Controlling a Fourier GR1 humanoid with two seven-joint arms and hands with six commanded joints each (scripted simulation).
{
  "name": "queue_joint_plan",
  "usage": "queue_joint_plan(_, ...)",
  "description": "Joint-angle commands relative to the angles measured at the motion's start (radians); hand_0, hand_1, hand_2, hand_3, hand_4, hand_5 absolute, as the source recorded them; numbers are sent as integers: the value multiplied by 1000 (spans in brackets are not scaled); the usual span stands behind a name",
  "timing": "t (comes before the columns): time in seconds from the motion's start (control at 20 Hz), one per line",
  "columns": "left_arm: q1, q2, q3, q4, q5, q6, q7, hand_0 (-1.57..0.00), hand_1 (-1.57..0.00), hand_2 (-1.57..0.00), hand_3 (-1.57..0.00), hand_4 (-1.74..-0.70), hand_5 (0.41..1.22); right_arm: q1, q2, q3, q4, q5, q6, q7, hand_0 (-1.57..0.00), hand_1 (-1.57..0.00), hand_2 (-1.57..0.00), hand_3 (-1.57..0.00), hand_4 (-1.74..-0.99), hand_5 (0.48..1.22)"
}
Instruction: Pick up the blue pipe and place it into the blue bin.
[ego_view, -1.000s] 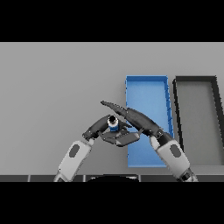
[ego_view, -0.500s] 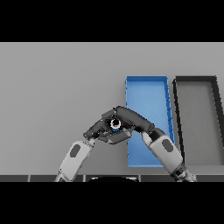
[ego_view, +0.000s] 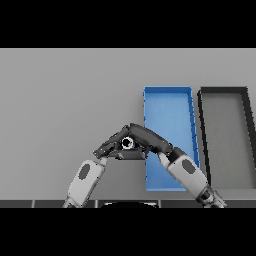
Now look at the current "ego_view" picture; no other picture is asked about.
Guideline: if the dark grey bin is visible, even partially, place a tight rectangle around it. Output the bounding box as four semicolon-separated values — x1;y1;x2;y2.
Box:
197;86;256;190

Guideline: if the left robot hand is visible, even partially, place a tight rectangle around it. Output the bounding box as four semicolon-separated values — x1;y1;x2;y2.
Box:
92;124;149;161

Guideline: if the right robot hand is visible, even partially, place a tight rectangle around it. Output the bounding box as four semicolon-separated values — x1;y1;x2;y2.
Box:
127;122;174;156

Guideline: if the blue bin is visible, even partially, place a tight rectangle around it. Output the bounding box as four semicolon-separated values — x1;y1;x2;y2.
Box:
143;85;201;192

